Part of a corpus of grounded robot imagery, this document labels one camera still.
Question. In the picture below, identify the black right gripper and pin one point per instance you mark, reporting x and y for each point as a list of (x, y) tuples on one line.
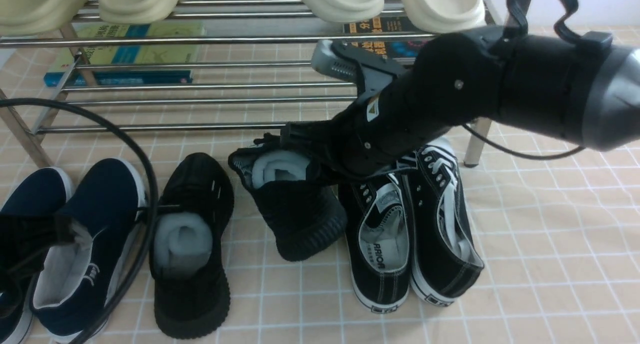
[(453, 80)]

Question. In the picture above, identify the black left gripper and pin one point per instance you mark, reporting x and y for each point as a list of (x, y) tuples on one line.
[(25, 239)]

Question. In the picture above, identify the black knit sneaker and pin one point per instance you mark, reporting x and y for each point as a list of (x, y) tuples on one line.
[(192, 296), (305, 217)]

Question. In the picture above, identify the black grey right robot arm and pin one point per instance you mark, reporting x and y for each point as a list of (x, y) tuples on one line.
[(585, 93)]

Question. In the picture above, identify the steel shoe rack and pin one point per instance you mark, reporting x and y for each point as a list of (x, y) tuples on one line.
[(252, 74)]

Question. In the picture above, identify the navy slip-on shoe left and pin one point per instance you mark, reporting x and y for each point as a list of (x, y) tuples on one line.
[(43, 192)]

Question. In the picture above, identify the navy slip-on shoe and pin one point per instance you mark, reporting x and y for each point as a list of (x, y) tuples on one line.
[(43, 192), (78, 279)]

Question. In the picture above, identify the black yellow book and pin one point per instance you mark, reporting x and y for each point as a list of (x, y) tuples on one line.
[(402, 50)]

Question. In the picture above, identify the navy slip-on shoe right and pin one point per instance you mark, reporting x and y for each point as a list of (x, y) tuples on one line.
[(78, 279)]

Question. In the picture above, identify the cream slipper far right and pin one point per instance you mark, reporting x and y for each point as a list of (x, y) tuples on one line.
[(445, 16)]

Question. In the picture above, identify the black canvas sneaker left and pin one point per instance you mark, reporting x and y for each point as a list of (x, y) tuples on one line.
[(379, 242)]

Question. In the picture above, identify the black canvas sneaker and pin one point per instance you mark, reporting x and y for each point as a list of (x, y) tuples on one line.
[(444, 260), (379, 242)]

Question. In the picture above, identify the black canvas sneaker right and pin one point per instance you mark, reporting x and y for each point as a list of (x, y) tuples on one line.
[(444, 260)]

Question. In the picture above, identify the beige checked floor cloth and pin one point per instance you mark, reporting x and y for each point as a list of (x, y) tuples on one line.
[(560, 241)]

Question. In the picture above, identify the green slipper far left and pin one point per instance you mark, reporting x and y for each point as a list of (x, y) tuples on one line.
[(32, 17)]

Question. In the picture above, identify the green slipper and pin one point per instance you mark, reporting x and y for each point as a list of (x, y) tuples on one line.
[(32, 17), (135, 12)]

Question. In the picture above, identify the green blue book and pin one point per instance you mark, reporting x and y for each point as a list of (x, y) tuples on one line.
[(134, 54)]

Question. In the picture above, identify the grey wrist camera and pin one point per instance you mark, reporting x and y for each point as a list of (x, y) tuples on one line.
[(342, 61)]

